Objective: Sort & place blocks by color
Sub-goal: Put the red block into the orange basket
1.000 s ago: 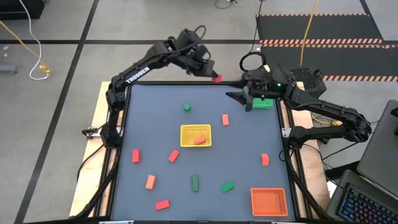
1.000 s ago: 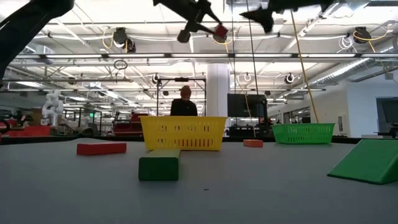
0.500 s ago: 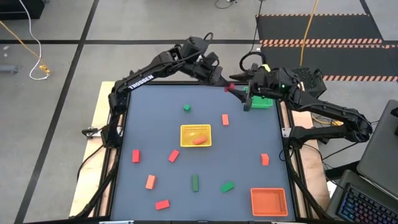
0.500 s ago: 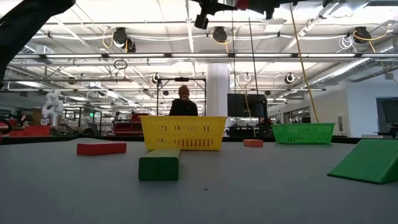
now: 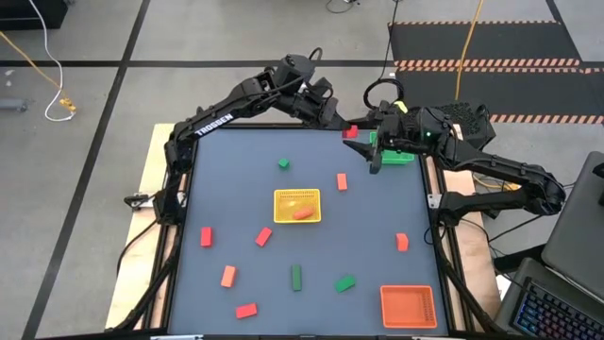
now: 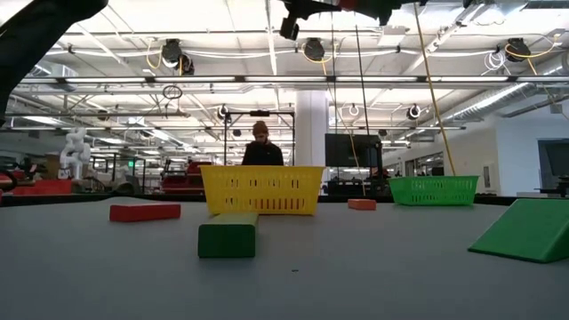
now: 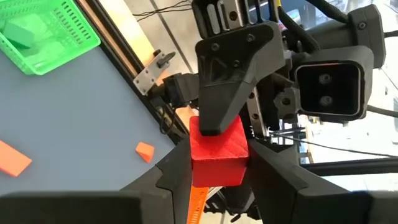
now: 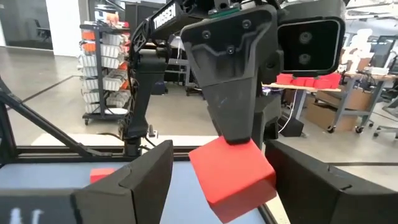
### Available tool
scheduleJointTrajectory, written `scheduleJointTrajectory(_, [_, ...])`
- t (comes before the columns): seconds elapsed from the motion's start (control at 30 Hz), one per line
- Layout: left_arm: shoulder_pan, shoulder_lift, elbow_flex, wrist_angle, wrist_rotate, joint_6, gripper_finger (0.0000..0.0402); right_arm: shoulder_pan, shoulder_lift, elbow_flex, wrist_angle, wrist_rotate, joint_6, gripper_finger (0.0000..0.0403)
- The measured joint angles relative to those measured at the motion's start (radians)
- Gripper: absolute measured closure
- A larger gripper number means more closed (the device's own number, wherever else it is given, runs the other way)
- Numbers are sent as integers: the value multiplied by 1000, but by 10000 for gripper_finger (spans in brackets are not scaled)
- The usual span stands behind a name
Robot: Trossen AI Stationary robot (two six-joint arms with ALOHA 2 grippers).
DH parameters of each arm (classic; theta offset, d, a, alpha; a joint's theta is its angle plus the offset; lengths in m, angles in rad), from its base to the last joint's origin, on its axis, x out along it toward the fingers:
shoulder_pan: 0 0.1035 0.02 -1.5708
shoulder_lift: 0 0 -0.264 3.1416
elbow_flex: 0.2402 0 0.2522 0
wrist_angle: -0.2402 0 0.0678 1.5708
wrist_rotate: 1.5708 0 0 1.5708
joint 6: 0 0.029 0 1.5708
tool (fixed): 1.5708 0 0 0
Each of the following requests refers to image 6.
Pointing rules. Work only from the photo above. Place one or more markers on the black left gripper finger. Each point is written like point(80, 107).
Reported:
point(380, 9)

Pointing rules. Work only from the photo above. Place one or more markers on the orange rectangular block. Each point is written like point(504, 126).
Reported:
point(362, 204)

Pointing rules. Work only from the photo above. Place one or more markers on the dark green long block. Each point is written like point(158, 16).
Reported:
point(226, 240)

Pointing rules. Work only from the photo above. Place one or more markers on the red rectangular block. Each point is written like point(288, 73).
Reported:
point(144, 212)

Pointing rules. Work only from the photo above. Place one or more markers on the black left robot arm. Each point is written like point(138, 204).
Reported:
point(35, 35)

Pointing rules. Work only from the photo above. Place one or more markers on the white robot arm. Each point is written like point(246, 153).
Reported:
point(75, 151)

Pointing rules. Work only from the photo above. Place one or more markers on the white building column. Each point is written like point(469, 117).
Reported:
point(311, 129)

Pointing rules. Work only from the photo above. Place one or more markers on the black monitor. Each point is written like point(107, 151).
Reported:
point(347, 151)

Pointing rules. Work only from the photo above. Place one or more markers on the person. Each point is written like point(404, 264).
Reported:
point(262, 153)

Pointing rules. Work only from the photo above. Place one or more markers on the yellow plastic basket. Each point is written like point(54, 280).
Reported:
point(262, 189)

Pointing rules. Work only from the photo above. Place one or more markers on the green plastic basket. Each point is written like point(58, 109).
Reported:
point(433, 191)

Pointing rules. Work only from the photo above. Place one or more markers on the red cart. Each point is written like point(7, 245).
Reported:
point(184, 178)

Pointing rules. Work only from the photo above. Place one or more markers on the dark display panel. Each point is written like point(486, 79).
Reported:
point(555, 160)

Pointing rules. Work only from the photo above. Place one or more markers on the green wedge block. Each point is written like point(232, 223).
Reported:
point(529, 231)

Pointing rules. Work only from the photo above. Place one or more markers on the red bin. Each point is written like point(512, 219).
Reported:
point(42, 186)

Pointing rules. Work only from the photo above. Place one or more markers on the silver ventilation duct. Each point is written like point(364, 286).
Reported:
point(489, 102)

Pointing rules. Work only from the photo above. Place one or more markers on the black gantry frame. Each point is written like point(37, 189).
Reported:
point(225, 133)

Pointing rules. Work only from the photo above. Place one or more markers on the black table frame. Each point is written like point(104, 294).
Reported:
point(66, 200)

